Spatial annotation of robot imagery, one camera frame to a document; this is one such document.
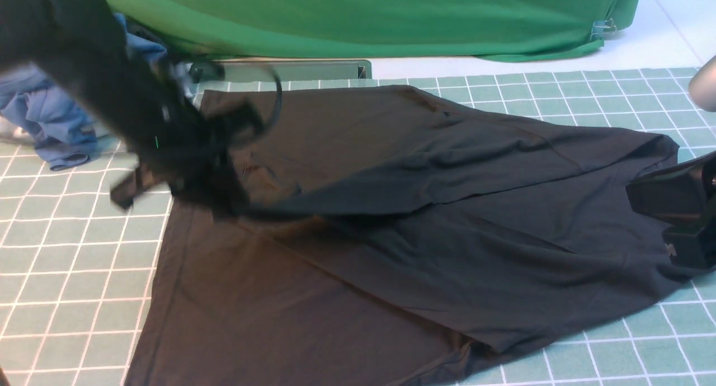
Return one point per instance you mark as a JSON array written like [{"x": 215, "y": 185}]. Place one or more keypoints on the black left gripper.
[{"x": 201, "y": 174}]

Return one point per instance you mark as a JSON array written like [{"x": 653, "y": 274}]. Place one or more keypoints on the green backdrop cloth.
[{"x": 502, "y": 30}]

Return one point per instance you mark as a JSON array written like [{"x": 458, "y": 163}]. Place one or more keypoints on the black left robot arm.
[{"x": 82, "y": 47}]

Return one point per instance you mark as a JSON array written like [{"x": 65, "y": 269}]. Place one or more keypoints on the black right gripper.
[{"x": 682, "y": 196}]

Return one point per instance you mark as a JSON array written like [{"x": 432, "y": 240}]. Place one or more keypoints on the blue crumpled shirt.
[{"x": 36, "y": 112}]

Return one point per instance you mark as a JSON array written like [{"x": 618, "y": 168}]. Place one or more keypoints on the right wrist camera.
[{"x": 702, "y": 86}]

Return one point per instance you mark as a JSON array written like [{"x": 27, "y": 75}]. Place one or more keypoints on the dark gray long-sleeve top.
[{"x": 434, "y": 241}]

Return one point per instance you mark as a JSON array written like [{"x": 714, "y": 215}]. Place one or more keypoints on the green grid cutting mat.
[{"x": 77, "y": 274}]

